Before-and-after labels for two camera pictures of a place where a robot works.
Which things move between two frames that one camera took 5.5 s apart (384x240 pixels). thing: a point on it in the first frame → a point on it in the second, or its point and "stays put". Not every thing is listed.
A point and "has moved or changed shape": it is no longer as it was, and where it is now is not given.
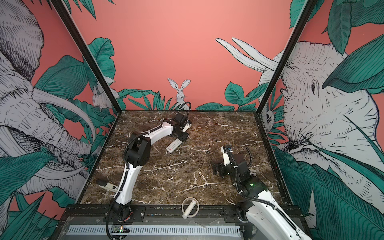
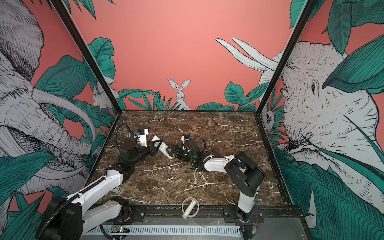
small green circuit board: x=120 y=229 stays put
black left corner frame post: x=85 y=53 stays put
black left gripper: x=184 y=137 → x=151 y=147
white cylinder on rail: x=185 y=215 stays put
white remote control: x=174 y=145 has moved or changed shape
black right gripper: x=216 y=168 → x=181 y=148
